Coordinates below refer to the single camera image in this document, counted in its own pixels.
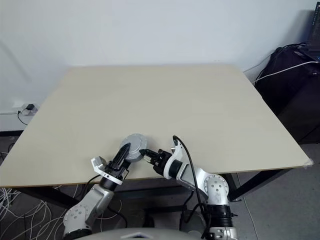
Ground black power cord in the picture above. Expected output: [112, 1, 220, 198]
[16, 109, 29, 126]

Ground black cables on bag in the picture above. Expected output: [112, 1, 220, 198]
[281, 43, 308, 53]

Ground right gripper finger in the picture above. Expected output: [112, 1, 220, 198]
[139, 148, 161, 158]
[143, 155, 161, 168]

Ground white charging cable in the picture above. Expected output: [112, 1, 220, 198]
[252, 60, 319, 85]

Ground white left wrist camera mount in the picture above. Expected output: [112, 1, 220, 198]
[89, 155, 124, 186]

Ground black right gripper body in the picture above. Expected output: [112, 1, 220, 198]
[149, 148, 174, 176]

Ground grey robot torso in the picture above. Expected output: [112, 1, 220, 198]
[87, 225, 209, 240]

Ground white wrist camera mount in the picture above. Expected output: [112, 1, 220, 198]
[162, 138, 187, 180]
[89, 155, 124, 186]

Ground white power strip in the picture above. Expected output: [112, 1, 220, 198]
[0, 100, 39, 116]

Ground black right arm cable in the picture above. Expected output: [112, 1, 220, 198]
[172, 134, 214, 239]

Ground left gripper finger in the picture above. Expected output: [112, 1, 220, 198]
[119, 142, 133, 169]
[111, 145, 127, 168]

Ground black table frame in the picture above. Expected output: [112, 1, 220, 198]
[18, 168, 293, 214]

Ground white floor cable tangle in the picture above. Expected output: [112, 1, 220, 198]
[0, 142, 85, 240]

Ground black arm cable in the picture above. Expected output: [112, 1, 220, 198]
[172, 134, 214, 239]
[74, 173, 103, 201]

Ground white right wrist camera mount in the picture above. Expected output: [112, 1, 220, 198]
[162, 138, 187, 180]

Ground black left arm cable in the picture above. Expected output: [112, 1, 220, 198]
[74, 173, 103, 201]

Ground black bag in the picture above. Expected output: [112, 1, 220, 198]
[253, 46, 320, 145]

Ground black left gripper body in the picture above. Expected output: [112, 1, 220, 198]
[106, 159, 131, 180]

